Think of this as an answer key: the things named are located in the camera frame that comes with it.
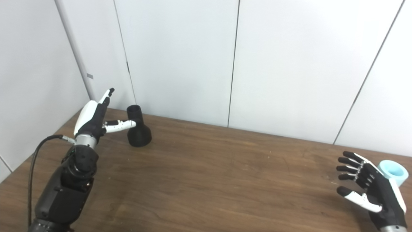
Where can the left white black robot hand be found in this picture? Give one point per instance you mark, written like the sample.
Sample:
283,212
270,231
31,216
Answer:
91,119

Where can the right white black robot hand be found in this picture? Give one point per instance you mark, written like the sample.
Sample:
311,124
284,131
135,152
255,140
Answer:
383,193

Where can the black funnel-shaped nozzle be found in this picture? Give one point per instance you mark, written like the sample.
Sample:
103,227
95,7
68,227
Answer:
139,132

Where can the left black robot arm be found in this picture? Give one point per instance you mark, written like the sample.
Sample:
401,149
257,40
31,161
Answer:
69,183

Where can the white corner post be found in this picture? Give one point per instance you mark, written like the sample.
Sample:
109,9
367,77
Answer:
77,54

